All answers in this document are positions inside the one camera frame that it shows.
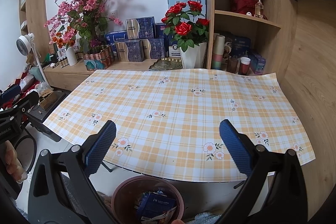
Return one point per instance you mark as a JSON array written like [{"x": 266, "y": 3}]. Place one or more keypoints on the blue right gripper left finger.
[{"x": 96, "y": 146}]

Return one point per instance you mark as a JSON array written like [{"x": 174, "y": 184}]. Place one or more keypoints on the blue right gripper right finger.
[{"x": 234, "y": 143}]

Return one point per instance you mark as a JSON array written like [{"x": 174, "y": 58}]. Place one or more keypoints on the long blue coffee box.
[{"x": 154, "y": 204}]

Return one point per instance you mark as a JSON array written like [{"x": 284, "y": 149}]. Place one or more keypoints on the brown round trash bin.
[{"x": 127, "y": 196}]

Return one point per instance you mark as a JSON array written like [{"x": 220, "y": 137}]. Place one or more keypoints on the person's left hand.
[{"x": 13, "y": 165}]

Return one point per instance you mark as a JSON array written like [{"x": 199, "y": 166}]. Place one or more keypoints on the low wooden cabinet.
[{"x": 70, "y": 77}]

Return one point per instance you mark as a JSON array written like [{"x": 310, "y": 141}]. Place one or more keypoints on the yellow plaid tablecloth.
[{"x": 168, "y": 121}]

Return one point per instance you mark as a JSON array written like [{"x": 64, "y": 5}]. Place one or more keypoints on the white desk fan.
[{"x": 25, "y": 45}]

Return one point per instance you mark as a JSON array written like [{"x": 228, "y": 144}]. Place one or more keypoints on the red paper cup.
[{"x": 244, "y": 65}]

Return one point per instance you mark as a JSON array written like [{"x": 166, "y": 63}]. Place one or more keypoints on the striped pink basket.
[{"x": 98, "y": 58}]

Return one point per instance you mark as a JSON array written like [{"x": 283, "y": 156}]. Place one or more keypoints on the orange flowers white vase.
[{"x": 65, "y": 48}]

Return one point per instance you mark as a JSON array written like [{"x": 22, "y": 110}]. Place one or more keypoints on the stacked pastel cups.
[{"x": 218, "y": 51}]

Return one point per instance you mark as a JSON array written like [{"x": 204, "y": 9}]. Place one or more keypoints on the gold blue gift box left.
[{"x": 130, "y": 51}]

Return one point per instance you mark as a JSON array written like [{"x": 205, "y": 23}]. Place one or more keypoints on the gold blue gift box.
[
  {"x": 154, "y": 48},
  {"x": 140, "y": 28},
  {"x": 130, "y": 51}
]

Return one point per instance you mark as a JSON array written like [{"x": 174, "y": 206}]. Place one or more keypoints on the green leaf tray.
[{"x": 166, "y": 64}]

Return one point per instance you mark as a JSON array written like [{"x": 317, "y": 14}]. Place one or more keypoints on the gold blue gift box right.
[{"x": 154, "y": 48}]

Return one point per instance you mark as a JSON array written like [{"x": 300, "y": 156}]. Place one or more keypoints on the blue white box behind pot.
[{"x": 184, "y": 26}]

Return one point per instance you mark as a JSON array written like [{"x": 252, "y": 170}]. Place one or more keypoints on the gold blue gift box top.
[{"x": 140, "y": 28}]

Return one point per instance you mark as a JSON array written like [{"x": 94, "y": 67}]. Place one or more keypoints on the pink blossom flower arrangement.
[{"x": 84, "y": 21}]

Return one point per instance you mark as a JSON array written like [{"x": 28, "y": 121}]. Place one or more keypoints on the wooden shelf unit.
[{"x": 270, "y": 25}]

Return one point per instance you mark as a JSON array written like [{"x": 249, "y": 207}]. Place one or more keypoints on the red rose plant white pot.
[{"x": 194, "y": 58}]

